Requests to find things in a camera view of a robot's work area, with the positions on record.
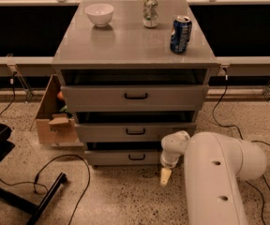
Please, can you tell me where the orange object in box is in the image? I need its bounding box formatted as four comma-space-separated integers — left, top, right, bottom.
57, 91, 64, 100

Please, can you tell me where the grey railing beam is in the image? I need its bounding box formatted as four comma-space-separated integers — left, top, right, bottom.
0, 57, 270, 77

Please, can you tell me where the black cable with adapter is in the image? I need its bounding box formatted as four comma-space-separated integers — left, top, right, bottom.
211, 75, 270, 225

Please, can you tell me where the black cable left floor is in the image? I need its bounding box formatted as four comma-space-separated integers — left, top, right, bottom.
0, 154, 92, 225

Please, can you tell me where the black office chair base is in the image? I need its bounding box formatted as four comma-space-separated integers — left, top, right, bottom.
0, 87, 68, 225

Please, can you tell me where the grey top drawer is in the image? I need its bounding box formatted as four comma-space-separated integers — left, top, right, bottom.
61, 85, 208, 112

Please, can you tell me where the grey middle drawer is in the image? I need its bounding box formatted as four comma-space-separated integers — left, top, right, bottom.
75, 122, 196, 143

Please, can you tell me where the black cable far left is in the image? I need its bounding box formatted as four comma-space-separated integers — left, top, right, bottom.
0, 71, 19, 124

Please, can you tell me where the white bowl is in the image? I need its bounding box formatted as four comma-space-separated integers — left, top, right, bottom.
85, 4, 114, 27

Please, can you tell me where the blue soda can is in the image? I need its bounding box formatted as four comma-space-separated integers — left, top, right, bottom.
170, 15, 192, 53

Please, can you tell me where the grey drawer cabinet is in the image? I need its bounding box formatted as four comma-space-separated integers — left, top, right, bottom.
52, 0, 219, 169

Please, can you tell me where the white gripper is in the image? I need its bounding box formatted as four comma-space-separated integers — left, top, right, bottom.
160, 130, 190, 187

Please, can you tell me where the grey bottom drawer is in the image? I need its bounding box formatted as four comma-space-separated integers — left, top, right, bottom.
84, 149, 161, 166

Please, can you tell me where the cardboard box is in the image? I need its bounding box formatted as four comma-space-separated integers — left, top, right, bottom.
36, 75, 78, 145

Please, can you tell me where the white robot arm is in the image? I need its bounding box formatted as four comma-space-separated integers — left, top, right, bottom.
160, 131, 267, 225

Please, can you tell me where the grey drawer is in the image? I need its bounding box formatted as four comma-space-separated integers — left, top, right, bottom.
84, 149, 161, 166
61, 85, 208, 112
75, 122, 196, 143

